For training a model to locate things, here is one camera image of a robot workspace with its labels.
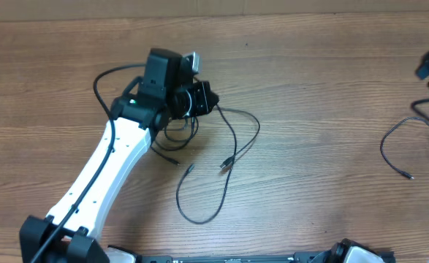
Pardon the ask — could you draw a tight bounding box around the black thin cable with barrel plug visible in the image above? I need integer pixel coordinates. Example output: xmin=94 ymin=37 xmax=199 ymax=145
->
xmin=379 ymin=116 xmax=429 ymax=180

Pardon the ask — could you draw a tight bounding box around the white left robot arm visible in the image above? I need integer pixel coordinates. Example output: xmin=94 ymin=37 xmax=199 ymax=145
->
xmin=19 ymin=48 xmax=219 ymax=262

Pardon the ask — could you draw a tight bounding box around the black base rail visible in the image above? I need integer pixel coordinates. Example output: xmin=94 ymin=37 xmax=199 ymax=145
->
xmin=104 ymin=237 xmax=396 ymax=263

